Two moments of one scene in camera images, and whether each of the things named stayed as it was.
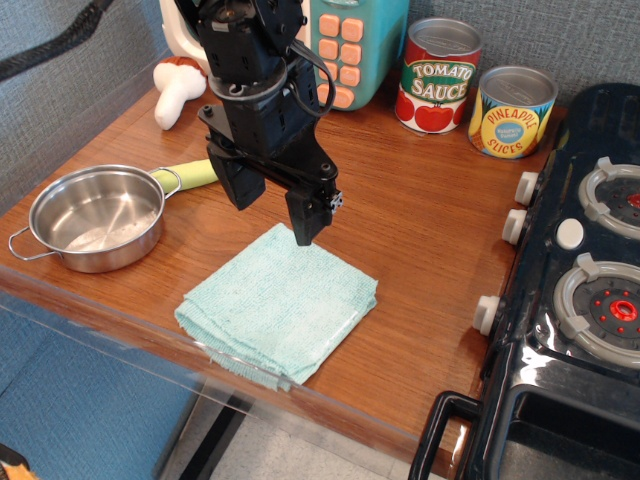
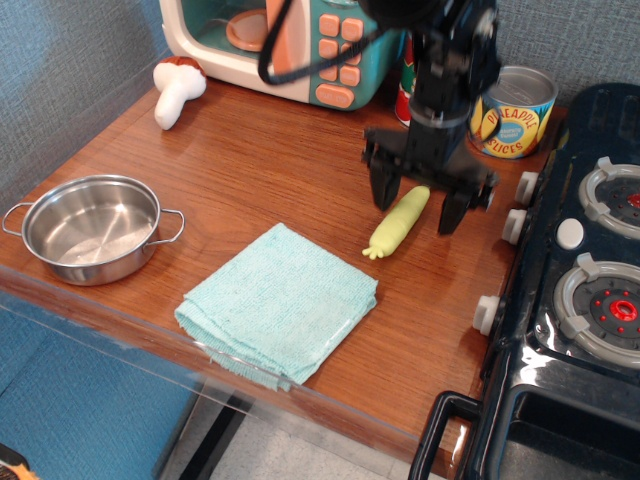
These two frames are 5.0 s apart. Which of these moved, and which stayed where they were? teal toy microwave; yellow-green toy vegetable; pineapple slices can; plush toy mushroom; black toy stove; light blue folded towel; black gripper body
Moved: yellow-green toy vegetable; black gripper body
Stayed: teal toy microwave; plush toy mushroom; light blue folded towel; black toy stove; pineapple slices can
